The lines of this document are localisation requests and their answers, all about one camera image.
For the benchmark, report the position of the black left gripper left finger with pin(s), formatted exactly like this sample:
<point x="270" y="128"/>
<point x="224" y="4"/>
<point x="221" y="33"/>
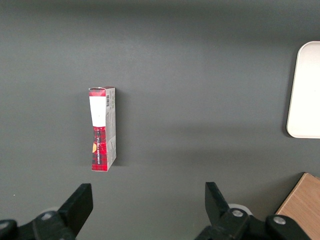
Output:
<point x="72" y="212"/>

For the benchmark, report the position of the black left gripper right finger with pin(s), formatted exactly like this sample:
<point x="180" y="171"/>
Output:
<point x="220" y="220"/>

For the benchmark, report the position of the beige rectangular tray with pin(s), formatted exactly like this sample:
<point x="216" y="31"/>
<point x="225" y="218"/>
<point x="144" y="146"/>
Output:
<point x="307" y="95"/>

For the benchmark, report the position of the red plaid cardboard box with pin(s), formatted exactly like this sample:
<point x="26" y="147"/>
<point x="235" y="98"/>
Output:
<point x="102" y="140"/>

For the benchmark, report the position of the wooden drawer cabinet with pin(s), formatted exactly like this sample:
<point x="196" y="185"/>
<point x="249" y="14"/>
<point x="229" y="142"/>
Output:
<point x="303" y="200"/>

